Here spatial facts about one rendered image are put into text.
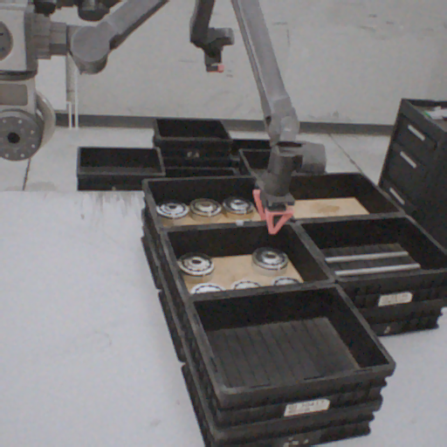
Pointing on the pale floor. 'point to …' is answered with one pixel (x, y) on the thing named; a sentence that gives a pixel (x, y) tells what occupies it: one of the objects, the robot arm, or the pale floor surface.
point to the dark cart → (418, 166)
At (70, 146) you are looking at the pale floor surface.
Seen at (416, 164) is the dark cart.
